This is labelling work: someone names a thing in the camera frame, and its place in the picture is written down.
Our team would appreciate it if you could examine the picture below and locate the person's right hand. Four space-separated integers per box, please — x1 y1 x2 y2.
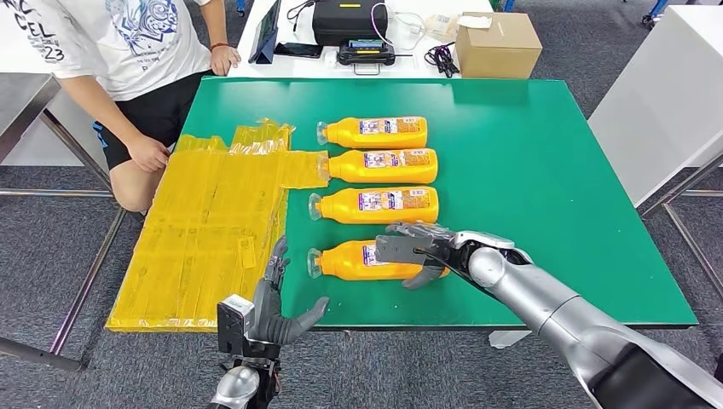
124 134 171 173

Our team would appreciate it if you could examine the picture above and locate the person's left hand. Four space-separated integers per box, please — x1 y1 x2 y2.
210 43 243 78

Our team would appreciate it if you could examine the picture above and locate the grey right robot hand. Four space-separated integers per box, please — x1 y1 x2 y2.
374 222 460 291

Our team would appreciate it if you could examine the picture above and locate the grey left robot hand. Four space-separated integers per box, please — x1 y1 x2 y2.
248 235 331 347

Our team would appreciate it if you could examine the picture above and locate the orange detergent bottle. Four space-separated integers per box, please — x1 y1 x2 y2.
315 116 429 150
308 187 441 226
317 148 439 186
307 239 451 282

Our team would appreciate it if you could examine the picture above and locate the tablet in blue cover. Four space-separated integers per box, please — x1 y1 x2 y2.
248 0 282 65

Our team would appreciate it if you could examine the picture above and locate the black smartphone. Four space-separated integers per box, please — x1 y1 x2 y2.
274 42 325 60

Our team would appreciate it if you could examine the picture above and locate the white desk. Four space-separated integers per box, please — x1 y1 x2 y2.
227 0 493 80

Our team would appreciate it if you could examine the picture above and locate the person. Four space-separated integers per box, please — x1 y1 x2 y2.
0 0 243 215

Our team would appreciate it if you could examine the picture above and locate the black carrying case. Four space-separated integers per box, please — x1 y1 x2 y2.
311 0 390 48

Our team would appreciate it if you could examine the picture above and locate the black handheld controller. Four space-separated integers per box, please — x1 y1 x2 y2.
337 37 414 77

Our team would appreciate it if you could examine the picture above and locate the brown cardboard box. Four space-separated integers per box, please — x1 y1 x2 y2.
454 12 543 80

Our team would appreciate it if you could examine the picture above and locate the white plastic packet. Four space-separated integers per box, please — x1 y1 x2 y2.
423 14 459 43

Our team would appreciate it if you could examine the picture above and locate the white paper slip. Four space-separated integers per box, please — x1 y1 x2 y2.
456 14 494 31

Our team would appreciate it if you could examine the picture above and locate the white table with metal legs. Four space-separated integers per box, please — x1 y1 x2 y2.
587 5 723 303

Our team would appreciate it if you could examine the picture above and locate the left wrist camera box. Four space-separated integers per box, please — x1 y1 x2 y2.
217 293 257 357

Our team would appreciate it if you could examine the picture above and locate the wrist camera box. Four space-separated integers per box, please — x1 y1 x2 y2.
217 293 257 357
374 233 429 267

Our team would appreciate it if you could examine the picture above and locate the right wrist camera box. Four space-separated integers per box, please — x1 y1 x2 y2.
374 233 429 267

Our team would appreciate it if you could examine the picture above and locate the steel frame table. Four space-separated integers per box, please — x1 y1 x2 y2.
0 73 142 374

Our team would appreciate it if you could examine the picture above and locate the white cable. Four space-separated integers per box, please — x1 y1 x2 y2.
369 3 429 52

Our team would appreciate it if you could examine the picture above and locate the black coiled cable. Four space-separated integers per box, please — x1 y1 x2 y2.
423 42 461 79

